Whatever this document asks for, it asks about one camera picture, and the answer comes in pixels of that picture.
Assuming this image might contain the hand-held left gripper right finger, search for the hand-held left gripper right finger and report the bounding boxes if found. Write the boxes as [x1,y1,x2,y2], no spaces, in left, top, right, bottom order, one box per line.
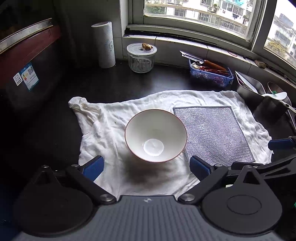
[178,155,262,205]

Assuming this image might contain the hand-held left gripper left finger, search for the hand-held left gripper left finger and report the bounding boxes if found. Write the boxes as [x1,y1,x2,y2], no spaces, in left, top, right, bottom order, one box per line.
[33,155,117,205]

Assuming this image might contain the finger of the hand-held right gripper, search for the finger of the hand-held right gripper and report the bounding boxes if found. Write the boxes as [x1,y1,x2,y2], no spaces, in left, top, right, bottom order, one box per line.
[231,155,296,179]
[268,136,296,151]

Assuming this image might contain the silver mesh dishcloth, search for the silver mesh dishcloth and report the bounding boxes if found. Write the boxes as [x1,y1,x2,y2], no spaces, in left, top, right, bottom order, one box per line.
[173,106,256,168]

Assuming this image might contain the white bowl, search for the white bowl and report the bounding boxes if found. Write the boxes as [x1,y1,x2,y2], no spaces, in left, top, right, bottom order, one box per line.
[124,109,187,163]

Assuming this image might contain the white cloth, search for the white cloth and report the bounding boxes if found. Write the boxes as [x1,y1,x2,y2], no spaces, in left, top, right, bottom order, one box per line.
[68,90,274,201]

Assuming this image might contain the white rice paddle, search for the white rice paddle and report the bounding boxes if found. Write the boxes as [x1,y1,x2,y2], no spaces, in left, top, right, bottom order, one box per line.
[261,91,288,100]

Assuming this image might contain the steel ladle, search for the steel ladle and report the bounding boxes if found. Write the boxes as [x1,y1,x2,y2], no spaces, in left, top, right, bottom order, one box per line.
[267,81,296,113]

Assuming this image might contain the steel container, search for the steel container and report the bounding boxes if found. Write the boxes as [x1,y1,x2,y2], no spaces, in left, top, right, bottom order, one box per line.
[235,71,289,116]

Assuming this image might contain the blue plastic basket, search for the blue plastic basket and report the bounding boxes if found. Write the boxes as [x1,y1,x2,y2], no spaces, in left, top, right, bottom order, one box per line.
[189,59,234,88]

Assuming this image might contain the dried red chilies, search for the dried red chilies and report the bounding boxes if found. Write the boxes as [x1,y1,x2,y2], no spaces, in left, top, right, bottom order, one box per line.
[199,66,230,75]

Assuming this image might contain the glass jar with lid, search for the glass jar with lid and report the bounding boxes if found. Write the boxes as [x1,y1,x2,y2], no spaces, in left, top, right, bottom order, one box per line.
[126,43,158,74]

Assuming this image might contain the paper towel roll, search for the paper towel roll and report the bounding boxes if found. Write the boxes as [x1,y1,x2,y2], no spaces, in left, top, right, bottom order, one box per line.
[91,21,116,69]

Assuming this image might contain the dark red rice cooker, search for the dark red rice cooker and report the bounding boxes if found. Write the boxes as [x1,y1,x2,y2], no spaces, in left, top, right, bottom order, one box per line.
[0,17,63,121]

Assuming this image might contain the serrated knife orange handle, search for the serrated knife orange handle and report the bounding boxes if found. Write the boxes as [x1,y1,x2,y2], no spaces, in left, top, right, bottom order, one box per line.
[180,50,228,71]

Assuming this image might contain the window frame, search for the window frame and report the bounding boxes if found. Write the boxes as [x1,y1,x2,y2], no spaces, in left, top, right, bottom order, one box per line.
[120,0,296,64]

